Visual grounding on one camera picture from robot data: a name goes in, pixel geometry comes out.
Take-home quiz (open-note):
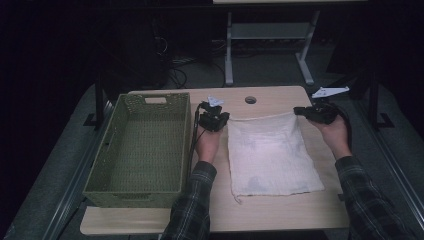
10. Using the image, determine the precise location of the black metal stand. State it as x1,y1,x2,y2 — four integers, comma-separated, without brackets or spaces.
367,66,395,132
83,74,108,130

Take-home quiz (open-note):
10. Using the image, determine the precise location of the metal floor rail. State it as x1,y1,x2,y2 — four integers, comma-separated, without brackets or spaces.
353,99,424,232
42,99,115,240

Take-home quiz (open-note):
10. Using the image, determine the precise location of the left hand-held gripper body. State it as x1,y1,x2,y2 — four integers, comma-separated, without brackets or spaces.
198,95,225,132

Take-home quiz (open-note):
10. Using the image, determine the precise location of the person's right hand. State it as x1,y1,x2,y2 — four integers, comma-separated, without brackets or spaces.
309,114,353,160

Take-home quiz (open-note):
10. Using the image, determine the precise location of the person's left hand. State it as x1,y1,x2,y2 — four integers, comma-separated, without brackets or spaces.
194,127,224,164

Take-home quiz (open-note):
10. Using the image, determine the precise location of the bundle of floor cables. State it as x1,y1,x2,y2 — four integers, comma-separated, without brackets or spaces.
165,56,228,90

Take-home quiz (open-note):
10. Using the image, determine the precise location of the metal-framed table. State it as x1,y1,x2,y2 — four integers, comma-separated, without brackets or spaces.
213,0,368,86

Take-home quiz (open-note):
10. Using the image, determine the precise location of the white cloth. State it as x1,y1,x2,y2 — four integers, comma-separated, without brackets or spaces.
226,111,326,205

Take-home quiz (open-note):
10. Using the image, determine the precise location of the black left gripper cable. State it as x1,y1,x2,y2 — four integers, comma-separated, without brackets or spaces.
185,102,205,176

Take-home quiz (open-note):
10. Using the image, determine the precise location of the green plastic basket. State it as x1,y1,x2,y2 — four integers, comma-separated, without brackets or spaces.
82,92,192,209

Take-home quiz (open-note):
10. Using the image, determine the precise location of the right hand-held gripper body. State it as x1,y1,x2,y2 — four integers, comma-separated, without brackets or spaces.
311,86,350,125

